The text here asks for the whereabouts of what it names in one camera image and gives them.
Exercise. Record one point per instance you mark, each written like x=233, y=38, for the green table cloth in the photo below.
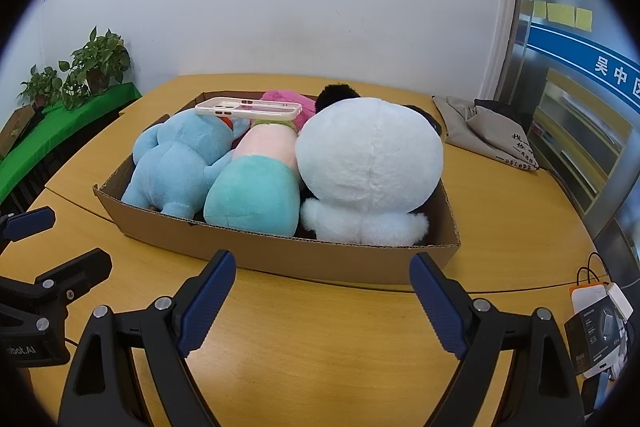
x=50, y=132

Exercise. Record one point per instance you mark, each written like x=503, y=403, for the white and orange product box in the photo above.
x=595, y=297

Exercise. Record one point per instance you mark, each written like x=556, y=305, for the grey canvas tote bag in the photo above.
x=465, y=127

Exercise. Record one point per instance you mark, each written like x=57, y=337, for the narrow yellow sticky note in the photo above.
x=540, y=9

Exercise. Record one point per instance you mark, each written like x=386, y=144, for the blue door banner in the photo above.
x=575, y=52

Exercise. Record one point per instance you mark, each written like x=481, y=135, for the brown cardboard box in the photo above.
x=325, y=262

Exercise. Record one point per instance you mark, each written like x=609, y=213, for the pink plush bear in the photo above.
x=290, y=99

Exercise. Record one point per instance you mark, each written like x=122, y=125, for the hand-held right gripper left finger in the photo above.
x=205, y=307

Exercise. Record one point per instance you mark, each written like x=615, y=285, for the pink and teal plush toy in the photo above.
x=250, y=192

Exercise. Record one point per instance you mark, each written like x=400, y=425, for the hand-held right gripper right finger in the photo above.
x=440, y=307

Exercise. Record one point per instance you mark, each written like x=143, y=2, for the white and black plush panda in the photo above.
x=370, y=152

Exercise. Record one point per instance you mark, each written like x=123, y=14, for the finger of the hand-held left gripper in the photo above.
x=30, y=222
x=75, y=268

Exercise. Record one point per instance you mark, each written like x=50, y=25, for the white clear phone case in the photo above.
x=220, y=108

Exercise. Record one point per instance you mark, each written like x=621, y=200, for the large potted green plant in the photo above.
x=97, y=57

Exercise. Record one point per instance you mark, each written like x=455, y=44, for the metal framed glass door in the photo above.
x=560, y=132

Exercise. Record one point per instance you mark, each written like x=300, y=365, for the black product box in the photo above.
x=592, y=344

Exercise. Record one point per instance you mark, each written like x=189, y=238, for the wide yellow sticky note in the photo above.
x=561, y=13

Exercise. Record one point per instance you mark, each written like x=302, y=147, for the blue plush toy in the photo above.
x=170, y=162

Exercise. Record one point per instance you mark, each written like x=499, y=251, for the small potted green plant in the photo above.
x=40, y=87

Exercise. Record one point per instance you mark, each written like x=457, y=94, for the wooden desktop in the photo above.
x=325, y=357

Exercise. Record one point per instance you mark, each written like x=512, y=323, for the square yellow sticky note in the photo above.
x=583, y=19

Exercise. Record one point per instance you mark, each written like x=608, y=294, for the small brown carton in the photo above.
x=15, y=127

